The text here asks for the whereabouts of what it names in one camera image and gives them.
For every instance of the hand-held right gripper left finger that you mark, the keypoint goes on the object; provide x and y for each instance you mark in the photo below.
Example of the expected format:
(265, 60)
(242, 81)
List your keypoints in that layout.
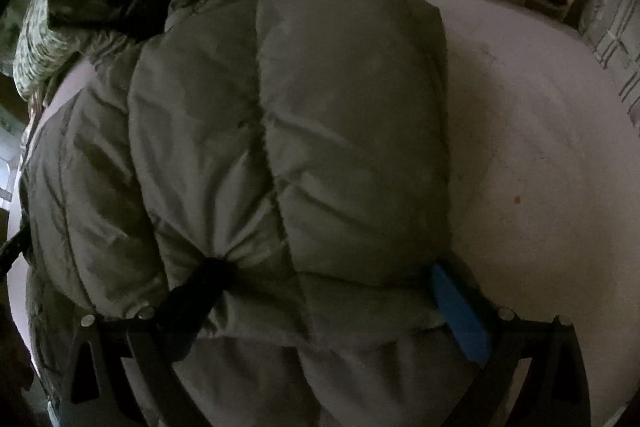
(212, 279)

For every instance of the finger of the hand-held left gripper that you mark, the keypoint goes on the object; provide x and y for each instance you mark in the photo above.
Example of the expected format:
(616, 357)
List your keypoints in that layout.
(12, 249)

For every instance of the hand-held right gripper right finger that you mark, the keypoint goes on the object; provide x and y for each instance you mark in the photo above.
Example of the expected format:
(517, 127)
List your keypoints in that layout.
(460, 317)

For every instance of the grey puffer jacket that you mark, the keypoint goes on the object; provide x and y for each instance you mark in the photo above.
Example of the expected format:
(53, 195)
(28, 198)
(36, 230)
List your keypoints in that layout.
(300, 132)

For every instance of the white bed sheet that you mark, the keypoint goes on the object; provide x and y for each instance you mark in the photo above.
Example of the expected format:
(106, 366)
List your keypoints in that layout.
(525, 157)

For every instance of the green patterned pillow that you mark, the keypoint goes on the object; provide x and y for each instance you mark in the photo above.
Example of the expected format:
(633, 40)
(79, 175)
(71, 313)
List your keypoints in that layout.
(45, 52)

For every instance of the white line patterned cloth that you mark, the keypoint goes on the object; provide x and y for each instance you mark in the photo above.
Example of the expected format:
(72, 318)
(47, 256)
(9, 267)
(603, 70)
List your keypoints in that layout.
(615, 32)

